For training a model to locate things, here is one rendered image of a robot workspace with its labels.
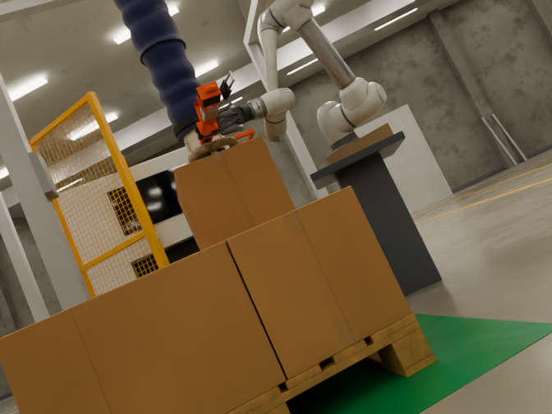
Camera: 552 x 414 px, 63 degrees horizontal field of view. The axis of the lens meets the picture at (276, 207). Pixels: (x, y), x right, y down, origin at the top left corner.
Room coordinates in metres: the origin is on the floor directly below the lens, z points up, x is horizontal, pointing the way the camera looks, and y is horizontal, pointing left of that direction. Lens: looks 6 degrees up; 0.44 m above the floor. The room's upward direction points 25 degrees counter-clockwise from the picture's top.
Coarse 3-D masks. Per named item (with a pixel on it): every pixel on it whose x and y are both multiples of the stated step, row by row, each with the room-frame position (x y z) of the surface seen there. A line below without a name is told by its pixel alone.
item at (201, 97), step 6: (210, 84) 1.52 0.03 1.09; (216, 84) 1.53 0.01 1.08; (198, 90) 1.51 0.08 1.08; (198, 96) 1.58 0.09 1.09; (204, 96) 1.51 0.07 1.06; (210, 96) 1.52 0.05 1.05; (216, 96) 1.54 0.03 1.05; (198, 102) 1.59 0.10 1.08; (204, 102) 1.54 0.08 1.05; (210, 102) 1.57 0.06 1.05; (216, 102) 1.59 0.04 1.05
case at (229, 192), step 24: (240, 144) 1.86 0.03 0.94; (264, 144) 1.89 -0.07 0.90; (192, 168) 1.81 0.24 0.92; (216, 168) 1.83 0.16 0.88; (240, 168) 1.85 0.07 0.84; (264, 168) 1.88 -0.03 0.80; (192, 192) 1.80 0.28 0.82; (216, 192) 1.82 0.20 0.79; (240, 192) 1.84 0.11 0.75; (264, 192) 1.87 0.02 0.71; (192, 216) 1.86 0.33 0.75; (216, 216) 1.81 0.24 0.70; (240, 216) 1.83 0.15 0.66; (264, 216) 1.86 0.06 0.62; (216, 240) 1.80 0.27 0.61
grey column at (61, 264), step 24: (0, 96) 2.90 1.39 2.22; (0, 120) 2.89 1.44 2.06; (0, 144) 2.87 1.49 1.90; (24, 144) 2.91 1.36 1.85; (24, 168) 2.89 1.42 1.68; (24, 192) 2.88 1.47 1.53; (48, 216) 2.90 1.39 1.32; (48, 240) 2.89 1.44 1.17; (48, 264) 2.87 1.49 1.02; (72, 264) 2.91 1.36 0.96; (72, 288) 2.89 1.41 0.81
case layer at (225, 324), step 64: (192, 256) 1.18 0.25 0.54; (256, 256) 1.22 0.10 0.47; (320, 256) 1.26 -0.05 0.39; (384, 256) 1.30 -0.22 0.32; (64, 320) 1.10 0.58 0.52; (128, 320) 1.13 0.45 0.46; (192, 320) 1.17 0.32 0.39; (256, 320) 1.20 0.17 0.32; (320, 320) 1.24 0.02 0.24; (384, 320) 1.28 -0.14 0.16; (64, 384) 1.08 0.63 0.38; (128, 384) 1.12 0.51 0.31; (192, 384) 1.15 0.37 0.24; (256, 384) 1.19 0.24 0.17
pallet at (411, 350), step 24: (384, 336) 1.28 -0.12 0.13; (408, 336) 1.29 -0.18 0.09; (336, 360) 1.24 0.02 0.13; (360, 360) 1.25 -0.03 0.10; (384, 360) 1.39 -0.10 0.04; (408, 360) 1.28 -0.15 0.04; (432, 360) 1.30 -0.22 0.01; (288, 384) 1.20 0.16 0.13; (312, 384) 1.22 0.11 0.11; (240, 408) 1.17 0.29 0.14; (264, 408) 1.18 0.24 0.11
